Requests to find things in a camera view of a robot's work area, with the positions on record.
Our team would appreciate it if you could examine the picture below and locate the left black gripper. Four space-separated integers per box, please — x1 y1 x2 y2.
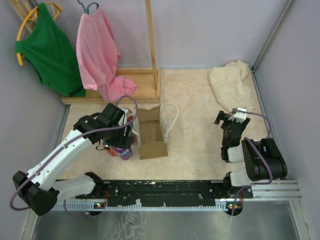
103 121 133 149

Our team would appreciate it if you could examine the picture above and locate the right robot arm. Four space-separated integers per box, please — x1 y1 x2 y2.
214 107 288 198

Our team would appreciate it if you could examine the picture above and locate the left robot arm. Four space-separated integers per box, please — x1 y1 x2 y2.
12 103 132 216

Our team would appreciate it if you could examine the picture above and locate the cream folded cloth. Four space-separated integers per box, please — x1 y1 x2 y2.
209 60 255 113

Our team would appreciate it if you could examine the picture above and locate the wooden clothes rack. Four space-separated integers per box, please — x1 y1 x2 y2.
9 0 161 105

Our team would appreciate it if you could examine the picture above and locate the pink shirt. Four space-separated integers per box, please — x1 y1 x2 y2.
76 6 138 102

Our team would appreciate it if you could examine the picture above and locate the green tank top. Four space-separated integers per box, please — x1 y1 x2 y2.
15 2 86 98

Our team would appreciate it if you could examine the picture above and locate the grey clothes hanger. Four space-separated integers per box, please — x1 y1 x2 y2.
77 0 100 15

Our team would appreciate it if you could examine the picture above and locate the yellow clothes hanger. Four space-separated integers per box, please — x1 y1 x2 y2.
16 1 63 66

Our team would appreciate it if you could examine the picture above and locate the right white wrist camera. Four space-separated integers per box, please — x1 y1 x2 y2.
229 107 248 124

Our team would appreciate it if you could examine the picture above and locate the canvas bag with white handles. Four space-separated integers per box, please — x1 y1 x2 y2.
132 103 179 160

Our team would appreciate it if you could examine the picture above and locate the metal corner post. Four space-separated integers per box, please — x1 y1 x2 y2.
250 0 296 72

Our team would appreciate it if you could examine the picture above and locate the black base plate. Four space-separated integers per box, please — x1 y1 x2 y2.
75 180 240 207

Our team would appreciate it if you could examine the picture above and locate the white cable duct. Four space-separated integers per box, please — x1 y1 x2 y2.
52 199 232 212

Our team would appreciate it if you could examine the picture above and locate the aluminium rail frame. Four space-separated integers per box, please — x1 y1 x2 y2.
53 179 302 201

